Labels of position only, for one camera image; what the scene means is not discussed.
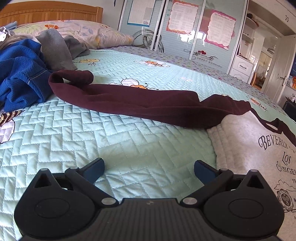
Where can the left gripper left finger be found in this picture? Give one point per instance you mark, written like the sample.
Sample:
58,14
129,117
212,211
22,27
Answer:
83,180

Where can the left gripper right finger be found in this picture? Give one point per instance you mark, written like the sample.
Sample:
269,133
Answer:
215,181

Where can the maroon and grey sweatshirt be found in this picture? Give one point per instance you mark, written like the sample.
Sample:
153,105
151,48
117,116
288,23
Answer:
257,204

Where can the dark clothes pile on chair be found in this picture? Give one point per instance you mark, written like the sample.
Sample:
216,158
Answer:
290,109

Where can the mint quilted bee bedspread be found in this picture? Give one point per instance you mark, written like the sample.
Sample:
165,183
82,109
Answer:
143,158

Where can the white room door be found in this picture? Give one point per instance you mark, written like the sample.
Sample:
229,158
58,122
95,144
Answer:
280,68

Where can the blue garment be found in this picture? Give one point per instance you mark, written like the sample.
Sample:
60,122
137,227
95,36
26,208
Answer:
24,76

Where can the grey garment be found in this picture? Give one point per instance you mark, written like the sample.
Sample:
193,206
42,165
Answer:
58,51

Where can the floral pillow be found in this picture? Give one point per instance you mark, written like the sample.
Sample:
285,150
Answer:
94,35

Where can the white wardrobe with sliding doors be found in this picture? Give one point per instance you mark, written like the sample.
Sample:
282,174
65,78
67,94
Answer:
239,61

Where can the pink framed poster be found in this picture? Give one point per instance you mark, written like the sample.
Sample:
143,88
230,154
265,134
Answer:
220,29

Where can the white patterned garment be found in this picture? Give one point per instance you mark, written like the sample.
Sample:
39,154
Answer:
4,34

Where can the orange framed poster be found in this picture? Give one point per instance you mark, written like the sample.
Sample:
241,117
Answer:
182,17

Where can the blue framed poster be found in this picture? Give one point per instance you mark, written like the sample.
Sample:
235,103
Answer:
141,13

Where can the wooden headboard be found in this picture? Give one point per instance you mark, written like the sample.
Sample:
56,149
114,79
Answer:
28,12

